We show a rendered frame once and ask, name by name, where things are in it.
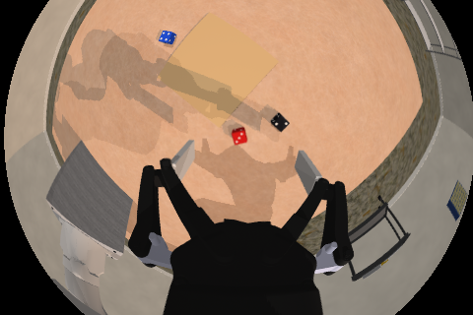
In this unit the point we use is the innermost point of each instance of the black die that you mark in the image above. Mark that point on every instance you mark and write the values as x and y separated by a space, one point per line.
280 122

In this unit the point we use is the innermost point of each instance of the red die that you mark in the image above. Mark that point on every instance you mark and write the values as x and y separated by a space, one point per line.
239 136

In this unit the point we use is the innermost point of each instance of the blue die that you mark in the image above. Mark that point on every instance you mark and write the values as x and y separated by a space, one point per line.
167 37

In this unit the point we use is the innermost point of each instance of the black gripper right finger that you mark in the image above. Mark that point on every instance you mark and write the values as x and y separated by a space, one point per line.
336 249

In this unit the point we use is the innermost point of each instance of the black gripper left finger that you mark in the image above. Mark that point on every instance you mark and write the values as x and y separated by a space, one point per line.
146 240

